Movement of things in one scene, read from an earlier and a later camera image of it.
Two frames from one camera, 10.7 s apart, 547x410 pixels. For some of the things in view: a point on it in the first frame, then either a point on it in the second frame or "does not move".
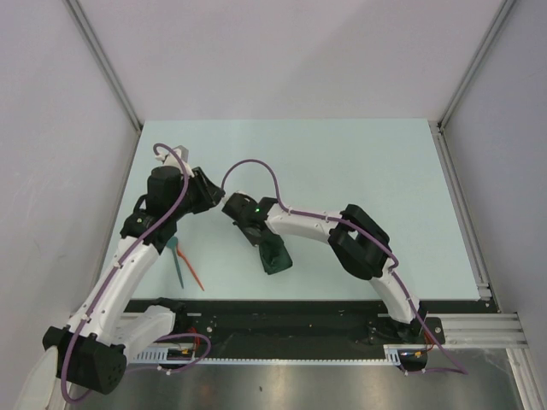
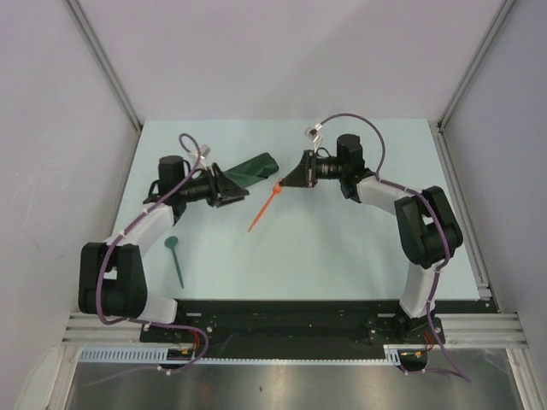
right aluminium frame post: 498,19 does not move
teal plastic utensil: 173,243 does not move
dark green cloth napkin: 274,254 → 252,171
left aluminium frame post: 84,22 does not move
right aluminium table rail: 463,214 does not move
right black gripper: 254,239 → 305,174
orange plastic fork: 182,254 → 277,189
